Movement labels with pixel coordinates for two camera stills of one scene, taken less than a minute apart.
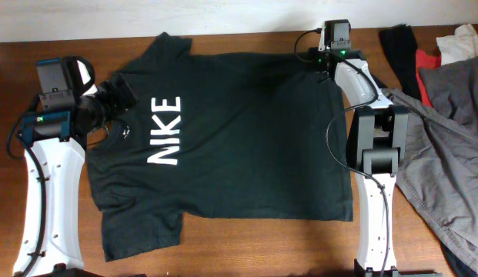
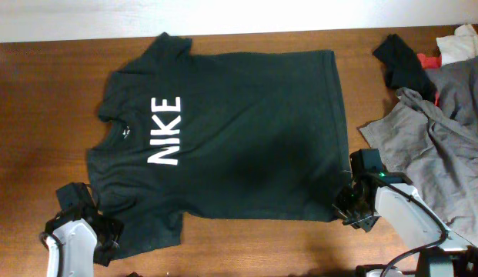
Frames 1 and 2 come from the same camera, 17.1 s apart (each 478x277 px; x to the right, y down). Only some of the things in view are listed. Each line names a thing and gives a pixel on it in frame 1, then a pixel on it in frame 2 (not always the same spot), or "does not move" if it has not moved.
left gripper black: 116,104 to 116,227
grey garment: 440,165 does not move
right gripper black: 314,54 to 364,223
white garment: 466,43 does not move
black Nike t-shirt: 220,135 does not move
